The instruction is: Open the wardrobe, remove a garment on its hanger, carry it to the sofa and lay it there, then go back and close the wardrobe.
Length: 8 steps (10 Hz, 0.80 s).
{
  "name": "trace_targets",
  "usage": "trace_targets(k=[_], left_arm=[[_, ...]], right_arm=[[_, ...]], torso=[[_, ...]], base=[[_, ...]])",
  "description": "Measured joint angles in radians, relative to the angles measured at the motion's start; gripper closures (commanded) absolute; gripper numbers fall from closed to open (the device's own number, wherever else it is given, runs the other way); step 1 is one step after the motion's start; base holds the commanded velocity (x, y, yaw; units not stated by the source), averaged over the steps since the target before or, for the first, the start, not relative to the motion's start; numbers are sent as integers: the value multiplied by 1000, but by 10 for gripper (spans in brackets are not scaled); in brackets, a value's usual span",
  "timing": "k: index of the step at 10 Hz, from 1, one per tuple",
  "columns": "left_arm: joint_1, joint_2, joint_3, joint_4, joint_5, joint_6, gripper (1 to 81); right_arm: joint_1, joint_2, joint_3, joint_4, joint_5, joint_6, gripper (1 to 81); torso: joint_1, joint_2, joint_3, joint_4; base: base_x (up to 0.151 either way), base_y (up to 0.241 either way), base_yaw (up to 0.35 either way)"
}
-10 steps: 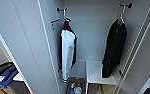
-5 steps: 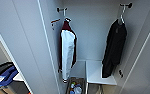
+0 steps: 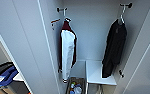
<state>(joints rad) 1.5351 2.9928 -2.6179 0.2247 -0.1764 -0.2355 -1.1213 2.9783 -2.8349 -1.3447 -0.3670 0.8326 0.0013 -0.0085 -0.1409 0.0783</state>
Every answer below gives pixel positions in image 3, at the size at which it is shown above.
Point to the maroon jacket white sleeves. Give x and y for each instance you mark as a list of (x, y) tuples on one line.
[(67, 50)]

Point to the white wardrobe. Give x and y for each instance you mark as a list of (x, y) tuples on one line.
[(91, 33)]

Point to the white label orange stripe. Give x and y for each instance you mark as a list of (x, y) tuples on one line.
[(55, 22)]

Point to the white box inside wardrobe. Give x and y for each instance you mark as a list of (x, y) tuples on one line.
[(99, 71)]

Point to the black garment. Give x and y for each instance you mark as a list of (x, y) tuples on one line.
[(114, 46)]

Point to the pale basket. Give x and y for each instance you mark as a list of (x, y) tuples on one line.
[(68, 87)]

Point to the black wardrobe hook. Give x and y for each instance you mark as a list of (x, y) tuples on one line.
[(127, 5), (60, 9)]

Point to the clear plastic bottle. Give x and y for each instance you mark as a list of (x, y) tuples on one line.
[(78, 89)]

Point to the dark door hinge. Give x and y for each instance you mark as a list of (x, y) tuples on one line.
[(121, 73)]

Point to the white flat board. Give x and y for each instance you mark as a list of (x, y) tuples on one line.
[(19, 77)]

